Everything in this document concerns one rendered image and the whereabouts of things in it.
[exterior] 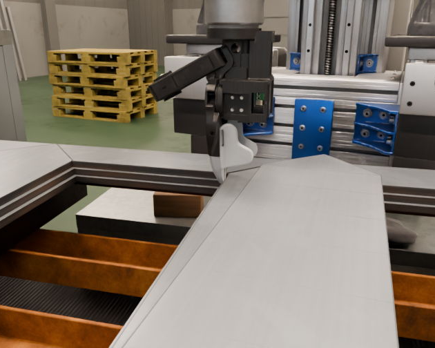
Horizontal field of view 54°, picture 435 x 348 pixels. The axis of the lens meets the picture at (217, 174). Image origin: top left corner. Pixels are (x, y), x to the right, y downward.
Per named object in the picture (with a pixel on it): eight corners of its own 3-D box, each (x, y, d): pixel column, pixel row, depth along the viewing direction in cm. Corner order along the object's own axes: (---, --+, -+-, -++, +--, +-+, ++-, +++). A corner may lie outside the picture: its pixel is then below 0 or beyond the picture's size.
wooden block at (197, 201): (204, 206, 94) (203, 185, 92) (201, 217, 88) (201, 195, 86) (159, 205, 94) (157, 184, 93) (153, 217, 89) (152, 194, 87)
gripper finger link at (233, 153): (250, 193, 58) (253, 126, 55) (208, 189, 59) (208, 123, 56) (254, 185, 61) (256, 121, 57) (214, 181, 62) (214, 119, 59)
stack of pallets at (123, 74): (162, 112, 564) (159, 50, 538) (129, 123, 496) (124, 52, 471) (90, 106, 606) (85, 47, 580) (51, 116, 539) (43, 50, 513)
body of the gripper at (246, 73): (265, 129, 54) (269, 28, 50) (199, 125, 56) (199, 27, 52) (272, 117, 61) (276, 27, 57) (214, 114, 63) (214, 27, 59)
